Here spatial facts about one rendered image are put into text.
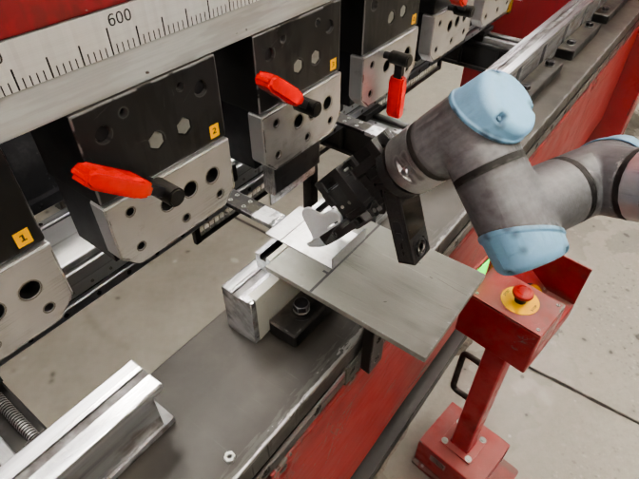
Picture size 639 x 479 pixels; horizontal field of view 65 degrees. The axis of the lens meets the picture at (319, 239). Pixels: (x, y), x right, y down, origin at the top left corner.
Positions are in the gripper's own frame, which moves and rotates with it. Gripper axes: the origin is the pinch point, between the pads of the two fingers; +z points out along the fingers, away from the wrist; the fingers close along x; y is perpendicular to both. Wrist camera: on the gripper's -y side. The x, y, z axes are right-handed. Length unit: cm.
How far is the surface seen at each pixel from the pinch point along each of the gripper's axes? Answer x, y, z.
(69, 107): 30.0, 22.5, -23.6
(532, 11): -215, 9, 48
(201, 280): -38, 5, 137
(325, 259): 3.3, -2.6, 0.1
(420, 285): -0.9, -13.1, -8.4
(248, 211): 2.1, 10.3, 10.5
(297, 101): 8.7, 15.0, -21.0
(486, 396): -31, -59, 30
